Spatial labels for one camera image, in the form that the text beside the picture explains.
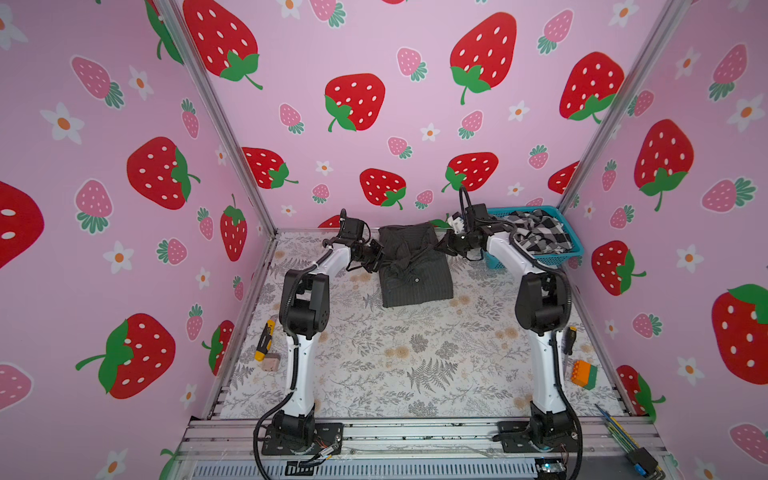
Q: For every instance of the teal plastic basket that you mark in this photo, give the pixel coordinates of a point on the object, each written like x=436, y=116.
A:
x=552, y=260

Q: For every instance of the black white checkered shirt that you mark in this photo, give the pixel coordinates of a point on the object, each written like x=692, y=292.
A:
x=539, y=232

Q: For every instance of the orange green toy block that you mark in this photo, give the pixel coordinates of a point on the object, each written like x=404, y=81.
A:
x=584, y=374

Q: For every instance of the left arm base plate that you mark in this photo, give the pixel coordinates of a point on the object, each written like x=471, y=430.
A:
x=324, y=438

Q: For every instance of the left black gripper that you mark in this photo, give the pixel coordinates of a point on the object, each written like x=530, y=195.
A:
x=378, y=254

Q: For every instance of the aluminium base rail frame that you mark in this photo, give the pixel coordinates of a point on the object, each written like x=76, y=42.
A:
x=449, y=448

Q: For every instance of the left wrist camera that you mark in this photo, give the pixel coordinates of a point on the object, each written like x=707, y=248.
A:
x=353, y=230

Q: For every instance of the yellow black handled tool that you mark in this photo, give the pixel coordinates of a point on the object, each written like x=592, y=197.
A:
x=265, y=341

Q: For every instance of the black handled screwdriver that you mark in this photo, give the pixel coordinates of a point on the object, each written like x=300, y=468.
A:
x=569, y=339

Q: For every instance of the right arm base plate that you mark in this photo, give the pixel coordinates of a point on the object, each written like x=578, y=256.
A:
x=521, y=437

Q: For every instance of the small wooden block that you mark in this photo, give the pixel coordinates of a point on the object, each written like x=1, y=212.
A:
x=271, y=363

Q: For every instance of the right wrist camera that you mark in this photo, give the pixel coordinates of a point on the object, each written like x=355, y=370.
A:
x=476, y=215

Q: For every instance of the dark grey pinstriped shirt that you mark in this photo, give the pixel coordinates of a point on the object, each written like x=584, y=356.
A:
x=412, y=270

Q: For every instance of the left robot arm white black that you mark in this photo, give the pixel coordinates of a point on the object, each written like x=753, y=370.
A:
x=304, y=314

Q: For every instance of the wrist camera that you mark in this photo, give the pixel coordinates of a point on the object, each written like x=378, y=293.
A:
x=353, y=230
x=476, y=215

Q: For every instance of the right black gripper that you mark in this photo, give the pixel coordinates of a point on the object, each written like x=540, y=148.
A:
x=448, y=244

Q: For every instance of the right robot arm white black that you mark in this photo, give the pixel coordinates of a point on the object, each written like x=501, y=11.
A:
x=542, y=309

